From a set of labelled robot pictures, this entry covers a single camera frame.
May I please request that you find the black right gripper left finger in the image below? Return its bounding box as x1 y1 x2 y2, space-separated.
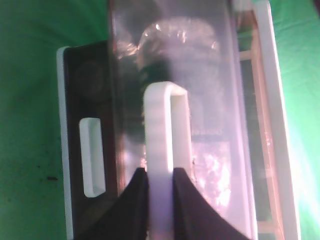
75 167 149 240

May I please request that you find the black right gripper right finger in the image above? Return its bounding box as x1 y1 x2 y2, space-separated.
172 167 247 240

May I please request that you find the clear plastic water bottle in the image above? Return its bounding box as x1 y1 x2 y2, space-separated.
118 17 231 209

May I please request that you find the green cloth table cover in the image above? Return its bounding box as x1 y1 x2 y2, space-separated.
0 0 320 240

